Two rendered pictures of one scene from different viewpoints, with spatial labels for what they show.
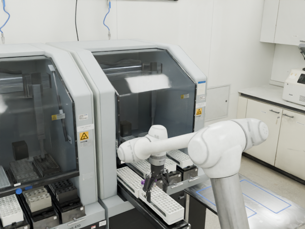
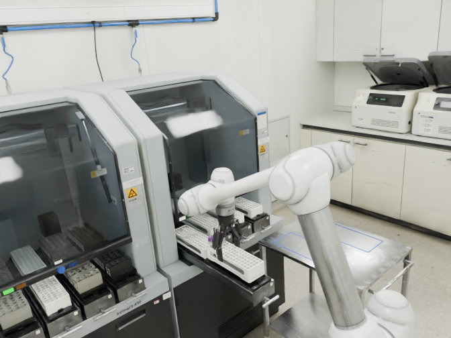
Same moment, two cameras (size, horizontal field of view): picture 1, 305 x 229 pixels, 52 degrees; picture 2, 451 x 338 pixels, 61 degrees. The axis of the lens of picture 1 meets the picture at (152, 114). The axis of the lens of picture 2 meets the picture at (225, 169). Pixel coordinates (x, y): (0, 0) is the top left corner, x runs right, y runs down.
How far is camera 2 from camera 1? 11 cm
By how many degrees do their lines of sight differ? 5
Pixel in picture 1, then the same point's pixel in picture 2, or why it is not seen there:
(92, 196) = (149, 265)
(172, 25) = (213, 51)
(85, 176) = (139, 242)
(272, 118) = not seen: hidden behind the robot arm
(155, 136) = (220, 182)
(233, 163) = (323, 194)
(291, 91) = (360, 115)
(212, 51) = (264, 78)
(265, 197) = (352, 237)
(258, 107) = (325, 139)
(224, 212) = (319, 252)
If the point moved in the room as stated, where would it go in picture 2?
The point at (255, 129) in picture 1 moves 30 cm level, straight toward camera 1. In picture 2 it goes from (341, 153) to (349, 191)
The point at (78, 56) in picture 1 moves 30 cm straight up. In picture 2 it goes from (111, 98) to (99, 34)
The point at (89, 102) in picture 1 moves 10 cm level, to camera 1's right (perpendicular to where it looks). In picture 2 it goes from (133, 151) to (156, 148)
